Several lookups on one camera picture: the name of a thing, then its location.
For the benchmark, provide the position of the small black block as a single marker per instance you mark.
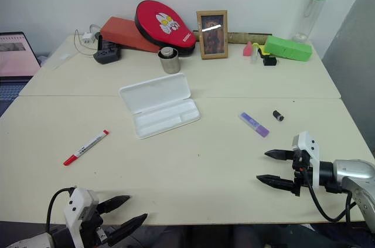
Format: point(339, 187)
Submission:
point(270, 61)

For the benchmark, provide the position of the white usb charger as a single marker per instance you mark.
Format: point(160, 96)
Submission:
point(88, 38)

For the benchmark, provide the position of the yellow curved clip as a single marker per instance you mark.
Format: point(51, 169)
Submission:
point(262, 49)

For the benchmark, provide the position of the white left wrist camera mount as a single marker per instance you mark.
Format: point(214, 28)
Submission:
point(76, 205)

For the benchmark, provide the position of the small clear tube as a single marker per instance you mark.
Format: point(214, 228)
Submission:
point(254, 56)

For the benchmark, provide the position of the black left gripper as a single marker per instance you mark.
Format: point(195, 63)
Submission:
point(93, 229)

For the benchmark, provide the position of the red table tennis paddle case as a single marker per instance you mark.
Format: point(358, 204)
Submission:
point(164, 25)

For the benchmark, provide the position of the wooden photo frame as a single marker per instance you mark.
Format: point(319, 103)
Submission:
point(213, 35)

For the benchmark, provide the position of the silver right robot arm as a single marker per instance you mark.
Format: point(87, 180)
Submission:
point(351, 173)

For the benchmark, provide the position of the pink triangular eraser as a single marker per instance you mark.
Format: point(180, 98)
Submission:
point(248, 49)

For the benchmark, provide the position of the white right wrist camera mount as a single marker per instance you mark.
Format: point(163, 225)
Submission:
point(310, 148)

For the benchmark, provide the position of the green foam block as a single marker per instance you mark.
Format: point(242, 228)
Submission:
point(288, 48)

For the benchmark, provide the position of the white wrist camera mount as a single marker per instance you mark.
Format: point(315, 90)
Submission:
point(76, 205)
point(310, 148)

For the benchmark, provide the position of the clear bottle with green lid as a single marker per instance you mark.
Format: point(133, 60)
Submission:
point(310, 16)

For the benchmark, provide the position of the steel cup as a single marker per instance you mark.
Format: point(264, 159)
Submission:
point(169, 61)

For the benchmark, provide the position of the red and white marker pen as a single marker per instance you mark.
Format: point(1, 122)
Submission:
point(86, 147)

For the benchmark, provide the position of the red cardboard box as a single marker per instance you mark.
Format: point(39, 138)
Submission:
point(123, 32)

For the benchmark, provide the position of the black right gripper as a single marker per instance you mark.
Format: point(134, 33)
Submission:
point(300, 169)

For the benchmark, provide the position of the open laptop computer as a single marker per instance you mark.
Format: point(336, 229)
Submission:
point(14, 60)

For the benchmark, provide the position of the small black cap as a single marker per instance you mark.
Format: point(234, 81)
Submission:
point(278, 115)

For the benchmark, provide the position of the white open pencil case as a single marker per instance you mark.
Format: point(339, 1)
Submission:
point(161, 105)

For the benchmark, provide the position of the bamboo stick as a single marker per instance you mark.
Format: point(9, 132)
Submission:
point(246, 37)

